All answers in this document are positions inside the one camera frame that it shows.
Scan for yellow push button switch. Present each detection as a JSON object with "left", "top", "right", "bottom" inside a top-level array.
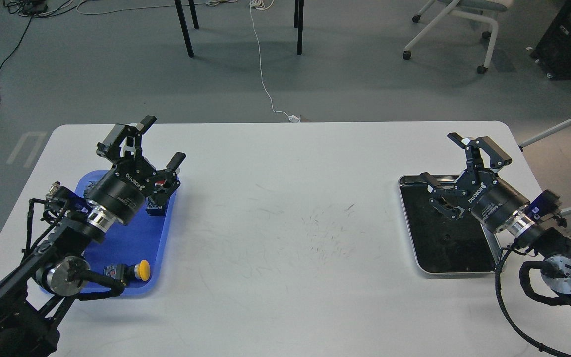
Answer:
[{"left": 103, "top": 259, "right": 151, "bottom": 286}]

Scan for black table legs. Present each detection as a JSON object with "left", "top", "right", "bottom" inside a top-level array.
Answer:
[{"left": 174, "top": 0, "right": 304, "bottom": 58}]

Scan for white floor cable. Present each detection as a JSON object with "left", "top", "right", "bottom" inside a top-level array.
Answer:
[{"left": 206, "top": 0, "right": 301, "bottom": 123}]

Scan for white office chair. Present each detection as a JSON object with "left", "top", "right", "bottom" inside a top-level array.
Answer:
[{"left": 403, "top": 0, "right": 514, "bottom": 74}]

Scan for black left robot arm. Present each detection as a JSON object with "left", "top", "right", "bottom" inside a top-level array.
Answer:
[{"left": 0, "top": 116, "right": 186, "bottom": 357}]

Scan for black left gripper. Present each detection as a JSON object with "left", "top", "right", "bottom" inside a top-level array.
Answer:
[{"left": 89, "top": 116, "right": 186, "bottom": 226}]

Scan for silver metal tray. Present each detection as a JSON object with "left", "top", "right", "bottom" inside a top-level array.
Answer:
[{"left": 398, "top": 176, "right": 501, "bottom": 278}]

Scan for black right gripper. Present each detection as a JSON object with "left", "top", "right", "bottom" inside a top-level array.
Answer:
[{"left": 420, "top": 132, "right": 530, "bottom": 233}]

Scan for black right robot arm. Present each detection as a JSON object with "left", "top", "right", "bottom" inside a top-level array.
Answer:
[{"left": 420, "top": 132, "right": 571, "bottom": 357}]

